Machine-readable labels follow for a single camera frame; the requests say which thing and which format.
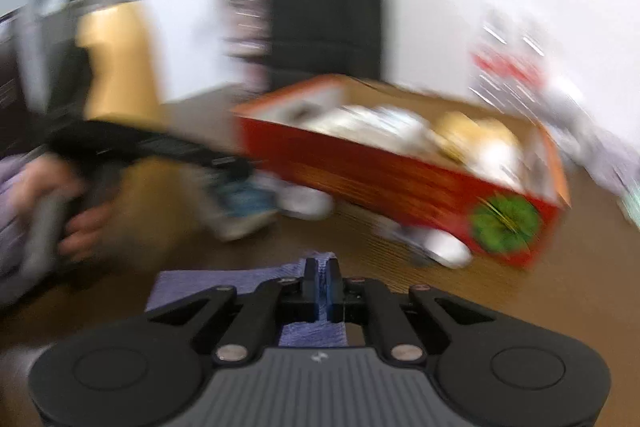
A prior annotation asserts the white folding device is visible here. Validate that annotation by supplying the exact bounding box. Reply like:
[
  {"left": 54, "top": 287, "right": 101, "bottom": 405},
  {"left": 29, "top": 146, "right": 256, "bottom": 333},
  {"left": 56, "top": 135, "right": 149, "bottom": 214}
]
[{"left": 277, "top": 184, "right": 335, "bottom": 222}]

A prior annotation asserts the translucent cotton swab box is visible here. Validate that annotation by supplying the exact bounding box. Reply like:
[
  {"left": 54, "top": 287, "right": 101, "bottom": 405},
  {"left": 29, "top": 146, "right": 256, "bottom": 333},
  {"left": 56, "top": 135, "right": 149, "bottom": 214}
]
[{"left": 310, "top": 104, "right": 432, "bottom": 154}]

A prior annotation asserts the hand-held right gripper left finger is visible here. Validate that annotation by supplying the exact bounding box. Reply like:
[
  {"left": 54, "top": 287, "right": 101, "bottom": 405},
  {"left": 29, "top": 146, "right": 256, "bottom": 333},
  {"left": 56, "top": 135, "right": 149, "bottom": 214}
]
[{"left": 145, "top": 257, "right": 320, "bottom": 366}]

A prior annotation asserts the red cardboard box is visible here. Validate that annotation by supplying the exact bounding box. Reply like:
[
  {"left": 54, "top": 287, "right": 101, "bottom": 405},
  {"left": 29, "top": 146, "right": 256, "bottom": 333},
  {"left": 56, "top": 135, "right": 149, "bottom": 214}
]
[{"left": 232, "top": 74, "right": 572, "bottom": 271}]

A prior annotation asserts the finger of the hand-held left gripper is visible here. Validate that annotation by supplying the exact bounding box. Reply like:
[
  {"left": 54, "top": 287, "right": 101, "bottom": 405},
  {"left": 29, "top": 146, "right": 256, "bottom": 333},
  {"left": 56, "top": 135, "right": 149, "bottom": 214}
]
[{"left": 210, "top": 156, "right": 259, "bottom": 195}]

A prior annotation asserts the black paper bag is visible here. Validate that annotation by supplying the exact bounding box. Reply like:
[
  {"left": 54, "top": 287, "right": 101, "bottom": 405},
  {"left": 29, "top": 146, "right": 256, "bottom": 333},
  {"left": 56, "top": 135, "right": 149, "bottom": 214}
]
[{"left": 269, "top": 0, "right": 392, "bottom": 94}]

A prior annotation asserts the purple mottled vase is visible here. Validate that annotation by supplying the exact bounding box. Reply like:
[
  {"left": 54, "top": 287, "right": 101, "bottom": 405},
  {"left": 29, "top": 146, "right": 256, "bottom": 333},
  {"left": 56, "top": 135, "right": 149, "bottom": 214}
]
[{"left": 221, "top": 0, "right": 274, "bottom": 88}]

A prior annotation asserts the dark grey blurred object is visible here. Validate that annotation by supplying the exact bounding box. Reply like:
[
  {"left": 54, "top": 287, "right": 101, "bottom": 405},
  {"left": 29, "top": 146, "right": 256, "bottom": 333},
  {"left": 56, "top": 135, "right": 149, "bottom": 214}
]
[{"left": 0, "top": 0, "right": 92, "bottom": 142}]

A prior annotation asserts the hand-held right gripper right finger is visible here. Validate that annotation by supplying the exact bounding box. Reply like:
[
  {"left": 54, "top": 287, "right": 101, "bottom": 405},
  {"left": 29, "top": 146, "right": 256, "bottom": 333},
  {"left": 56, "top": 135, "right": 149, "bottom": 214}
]
[{"left": 324, "top": 257, "right": 497, "bottom": 366}]

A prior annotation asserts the person's left hand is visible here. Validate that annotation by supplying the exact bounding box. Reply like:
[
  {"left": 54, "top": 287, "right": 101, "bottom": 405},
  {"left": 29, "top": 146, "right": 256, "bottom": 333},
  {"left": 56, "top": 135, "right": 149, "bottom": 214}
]
[{"left": 10, "top": 151, "right": 117, "bottom": 264}]

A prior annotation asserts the purple cloth pouch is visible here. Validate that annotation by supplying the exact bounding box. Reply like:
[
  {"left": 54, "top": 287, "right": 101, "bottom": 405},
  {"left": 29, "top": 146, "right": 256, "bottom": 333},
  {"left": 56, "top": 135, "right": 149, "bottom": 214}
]
[{"left": 145, "top": 249, "right": 351, "bottom": 349}]

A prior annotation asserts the yellow chair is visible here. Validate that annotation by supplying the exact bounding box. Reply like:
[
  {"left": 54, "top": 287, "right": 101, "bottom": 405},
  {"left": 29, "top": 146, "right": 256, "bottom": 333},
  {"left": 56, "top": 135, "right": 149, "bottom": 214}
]
[{"left": 74, "top": 0, "right": 167, "bottom": 132}]

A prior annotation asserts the white and yellow plush toy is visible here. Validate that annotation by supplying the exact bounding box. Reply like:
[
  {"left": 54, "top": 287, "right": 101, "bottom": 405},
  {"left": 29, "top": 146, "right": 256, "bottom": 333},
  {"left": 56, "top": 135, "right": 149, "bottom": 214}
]
[{"left": 432, "top": 112, "right": 527, "bottom": 180}]

